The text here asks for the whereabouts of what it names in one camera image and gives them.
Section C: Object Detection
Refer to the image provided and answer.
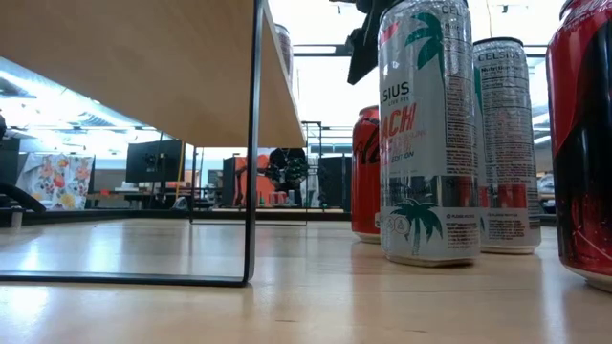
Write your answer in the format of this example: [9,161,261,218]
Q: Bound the black monitor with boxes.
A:
[125,139,186,184]

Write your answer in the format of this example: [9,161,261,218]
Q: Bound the black overhead frame beam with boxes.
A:
[291,43,549,58]

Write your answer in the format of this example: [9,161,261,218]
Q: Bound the floral patterned cloth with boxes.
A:
[16,152,96,211]

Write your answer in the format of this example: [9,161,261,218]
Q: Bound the yellow pole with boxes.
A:
[176,153,186,200]

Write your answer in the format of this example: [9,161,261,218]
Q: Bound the white soda can red lettering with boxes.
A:
[274,23,295,92]

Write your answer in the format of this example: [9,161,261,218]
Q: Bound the black metal table frame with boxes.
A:
[0,207,558,228]

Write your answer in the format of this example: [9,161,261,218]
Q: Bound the wooden shelf black metal legs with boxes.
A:
[0,0,311,289]

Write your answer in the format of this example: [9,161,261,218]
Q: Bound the white Celsius can black lid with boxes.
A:
[472,36,543,255]
[377,0,482,268]

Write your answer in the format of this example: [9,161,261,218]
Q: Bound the red black Coca-Cola can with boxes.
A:
[546,0,612,293]
[351,105,383,245]

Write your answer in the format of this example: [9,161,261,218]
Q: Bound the cluttered workbench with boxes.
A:
[539,174,557,214]

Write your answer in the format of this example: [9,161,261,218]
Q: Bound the background black robot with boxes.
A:
[266,147,310,192]

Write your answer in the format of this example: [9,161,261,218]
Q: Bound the orange red panel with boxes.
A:
[233,155,277,207]

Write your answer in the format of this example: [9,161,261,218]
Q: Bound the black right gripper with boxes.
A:
[328,0,383,86]

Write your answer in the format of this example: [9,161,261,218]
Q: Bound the black cabinet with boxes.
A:
[317,156,354,211]

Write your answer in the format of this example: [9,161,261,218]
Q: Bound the black rectangular object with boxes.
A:
[0,137,21,186]

